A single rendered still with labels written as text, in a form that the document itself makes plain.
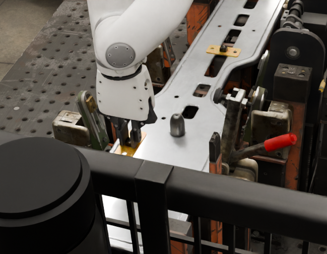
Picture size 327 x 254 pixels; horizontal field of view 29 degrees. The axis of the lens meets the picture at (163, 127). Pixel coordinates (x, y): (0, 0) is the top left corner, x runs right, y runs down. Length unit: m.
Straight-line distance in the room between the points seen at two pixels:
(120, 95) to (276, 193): 0.75
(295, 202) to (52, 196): 0.16
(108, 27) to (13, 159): 0.65
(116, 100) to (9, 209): 0.83
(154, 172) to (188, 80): 1.08
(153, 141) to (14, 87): 0.89
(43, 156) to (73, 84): 1.73
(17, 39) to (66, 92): 1.86
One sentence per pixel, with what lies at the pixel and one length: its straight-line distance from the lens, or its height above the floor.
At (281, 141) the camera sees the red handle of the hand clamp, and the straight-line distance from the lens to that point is 1.10.
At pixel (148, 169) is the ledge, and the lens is 0.42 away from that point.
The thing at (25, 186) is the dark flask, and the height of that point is 1.61.
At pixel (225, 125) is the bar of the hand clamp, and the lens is 1.10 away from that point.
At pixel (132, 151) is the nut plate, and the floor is 1.06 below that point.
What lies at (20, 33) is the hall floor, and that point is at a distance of 3.94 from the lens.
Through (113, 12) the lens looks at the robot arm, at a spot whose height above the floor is 1.36.
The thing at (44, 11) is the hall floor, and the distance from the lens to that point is 4.15.
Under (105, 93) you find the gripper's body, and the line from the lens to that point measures 1.15.
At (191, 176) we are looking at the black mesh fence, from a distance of 0.42.
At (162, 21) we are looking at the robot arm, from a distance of 0.97.
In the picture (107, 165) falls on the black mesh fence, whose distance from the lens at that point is 0.44.
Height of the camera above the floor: 1.83
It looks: 38 degrees down
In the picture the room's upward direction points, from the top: 5 degrees counter-clockwise
